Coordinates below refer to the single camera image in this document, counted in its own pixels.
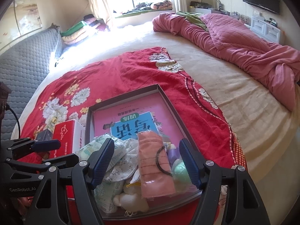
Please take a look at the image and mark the green cloth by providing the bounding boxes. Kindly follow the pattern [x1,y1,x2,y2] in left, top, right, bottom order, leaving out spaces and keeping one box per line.
[177,11,209,32]

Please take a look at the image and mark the stack of folded blankets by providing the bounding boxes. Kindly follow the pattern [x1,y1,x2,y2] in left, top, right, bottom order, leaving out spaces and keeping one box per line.
[60,14,111,45]

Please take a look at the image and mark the grey quilted headboard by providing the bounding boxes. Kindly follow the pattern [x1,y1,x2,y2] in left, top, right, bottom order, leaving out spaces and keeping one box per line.
[0,25,63,146]

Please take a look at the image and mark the green egg-shaped sponge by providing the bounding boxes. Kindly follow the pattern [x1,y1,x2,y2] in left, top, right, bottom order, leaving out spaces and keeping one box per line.
[171,159,192,184]

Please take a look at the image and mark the purple bottle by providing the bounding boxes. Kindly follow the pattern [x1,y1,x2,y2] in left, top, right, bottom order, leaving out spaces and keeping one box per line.
[166,144,182,167]

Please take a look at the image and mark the black box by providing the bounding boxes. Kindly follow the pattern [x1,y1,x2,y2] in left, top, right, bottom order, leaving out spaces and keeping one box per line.
[35,129,56,154]

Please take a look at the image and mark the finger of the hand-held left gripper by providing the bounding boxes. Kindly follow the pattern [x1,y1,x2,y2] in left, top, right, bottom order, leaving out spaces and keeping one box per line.
[5,153,80,172]
[7,138,62,155]

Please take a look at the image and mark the red tissue pack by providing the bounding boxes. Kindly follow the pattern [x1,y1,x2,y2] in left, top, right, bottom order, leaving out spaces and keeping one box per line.
[49,119,86,160]

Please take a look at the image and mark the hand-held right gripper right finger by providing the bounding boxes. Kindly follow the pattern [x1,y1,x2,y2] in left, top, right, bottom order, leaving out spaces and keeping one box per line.
[179,138,271,225]

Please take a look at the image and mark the pink quilt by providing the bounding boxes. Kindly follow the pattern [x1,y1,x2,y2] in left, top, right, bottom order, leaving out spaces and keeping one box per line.
[152,13,300,112]

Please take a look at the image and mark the red floral blanket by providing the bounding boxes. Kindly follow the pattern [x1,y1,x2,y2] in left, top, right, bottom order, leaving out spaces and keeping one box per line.
[17,46,248,225]

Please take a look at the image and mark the white drawer cabinet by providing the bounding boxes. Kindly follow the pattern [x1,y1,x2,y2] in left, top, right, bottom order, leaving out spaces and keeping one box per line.
[250,15,282,44]

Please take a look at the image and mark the yellow snack packet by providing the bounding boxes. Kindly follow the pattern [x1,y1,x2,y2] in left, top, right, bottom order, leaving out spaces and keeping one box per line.
[125,169,142,189]

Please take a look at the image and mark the painted wall panels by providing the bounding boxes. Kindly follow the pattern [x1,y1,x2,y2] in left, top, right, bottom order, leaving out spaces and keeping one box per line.
[0,0,43,52]

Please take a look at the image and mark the grey box tray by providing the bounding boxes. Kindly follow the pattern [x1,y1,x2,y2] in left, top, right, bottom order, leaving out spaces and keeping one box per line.
[85,84,205,221]

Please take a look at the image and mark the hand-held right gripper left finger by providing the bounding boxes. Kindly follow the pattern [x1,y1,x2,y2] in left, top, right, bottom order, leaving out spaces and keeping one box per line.
[25,138,115,225]

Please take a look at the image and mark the pink and blue book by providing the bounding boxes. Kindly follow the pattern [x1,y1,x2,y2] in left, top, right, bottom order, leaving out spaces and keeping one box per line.
[93,92,186,146]

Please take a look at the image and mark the black hair tie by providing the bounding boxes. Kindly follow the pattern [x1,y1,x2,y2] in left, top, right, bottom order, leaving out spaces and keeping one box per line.
[155,145,174,177]

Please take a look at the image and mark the clothes on windowsill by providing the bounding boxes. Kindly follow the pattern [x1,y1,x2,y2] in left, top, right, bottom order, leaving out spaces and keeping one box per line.
[113,0,174,17]

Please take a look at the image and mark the pink towel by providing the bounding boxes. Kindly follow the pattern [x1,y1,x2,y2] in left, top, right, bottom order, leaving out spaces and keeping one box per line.
[137,130,177,199]

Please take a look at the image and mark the white plush toy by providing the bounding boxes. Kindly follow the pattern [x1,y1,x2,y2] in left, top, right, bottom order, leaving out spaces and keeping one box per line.
[113,180,151,213]

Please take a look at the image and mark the small floral tissue pack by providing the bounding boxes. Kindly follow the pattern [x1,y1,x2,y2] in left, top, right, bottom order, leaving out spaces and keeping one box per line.
[94,181,125,214]

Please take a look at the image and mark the large floral tissue pack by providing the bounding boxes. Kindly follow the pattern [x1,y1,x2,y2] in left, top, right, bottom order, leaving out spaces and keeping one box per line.
[76,133,127,167]

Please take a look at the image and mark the white floral cloth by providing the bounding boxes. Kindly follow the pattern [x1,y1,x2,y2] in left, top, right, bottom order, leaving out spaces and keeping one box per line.
[103,138,139,182]

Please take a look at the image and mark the black cable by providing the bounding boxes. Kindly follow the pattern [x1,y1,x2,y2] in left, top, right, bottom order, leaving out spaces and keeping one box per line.
[6,104,21,141]

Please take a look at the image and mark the cluttered dressing table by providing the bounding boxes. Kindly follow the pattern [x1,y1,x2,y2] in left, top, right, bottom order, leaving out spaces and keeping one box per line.
[190,1,253,27]

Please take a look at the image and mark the bed with cream sheet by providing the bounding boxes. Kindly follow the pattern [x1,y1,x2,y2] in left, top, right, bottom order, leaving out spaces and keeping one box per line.
[12,21,300,186]

